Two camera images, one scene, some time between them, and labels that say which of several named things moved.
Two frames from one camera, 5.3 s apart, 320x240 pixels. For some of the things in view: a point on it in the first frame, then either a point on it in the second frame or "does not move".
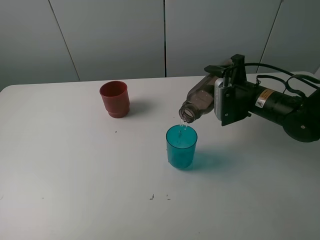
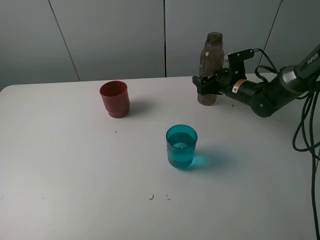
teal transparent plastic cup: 181,142 does not move
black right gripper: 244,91 -> 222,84
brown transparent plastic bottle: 201,100 -> 211,62
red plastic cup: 116,98 does not move
